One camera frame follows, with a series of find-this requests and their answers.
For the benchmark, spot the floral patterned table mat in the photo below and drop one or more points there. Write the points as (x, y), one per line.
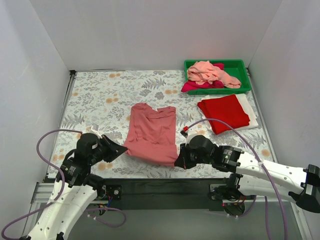
(106, 99)

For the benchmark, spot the folded red t shirt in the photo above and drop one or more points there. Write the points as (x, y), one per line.
(227, 109)

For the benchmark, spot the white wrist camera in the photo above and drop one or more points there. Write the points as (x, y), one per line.
(188, 134)
(95, 130)

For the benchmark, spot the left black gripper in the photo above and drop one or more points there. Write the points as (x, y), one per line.
(107, 149)

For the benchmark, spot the magenta t shirt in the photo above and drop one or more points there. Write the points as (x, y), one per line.
(191, 85)

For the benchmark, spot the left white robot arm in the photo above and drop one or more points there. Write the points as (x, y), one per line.
(75, 187)

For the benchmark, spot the aluminium frame rail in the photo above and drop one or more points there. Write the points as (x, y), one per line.
(262, 216)

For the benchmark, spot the dusty pink t shirt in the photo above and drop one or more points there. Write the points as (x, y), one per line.
(152, 134)

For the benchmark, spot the green plastic bin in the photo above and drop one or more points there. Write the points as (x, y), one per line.
(235, 68)

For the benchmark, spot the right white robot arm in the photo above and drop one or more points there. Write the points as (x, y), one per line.
(249, 176)

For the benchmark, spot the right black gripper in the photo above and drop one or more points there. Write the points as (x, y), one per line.
(184, 157)

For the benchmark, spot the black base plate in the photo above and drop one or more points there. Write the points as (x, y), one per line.
(167, 193)

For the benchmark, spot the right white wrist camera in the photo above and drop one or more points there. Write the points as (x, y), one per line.
(188, 134)

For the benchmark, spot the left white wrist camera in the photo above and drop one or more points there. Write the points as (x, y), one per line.
(95, 130)

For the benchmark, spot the peach t shirt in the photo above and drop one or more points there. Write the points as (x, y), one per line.
(204, 72)

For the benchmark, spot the folded white t shirt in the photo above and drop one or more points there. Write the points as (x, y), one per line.
(246, 107)

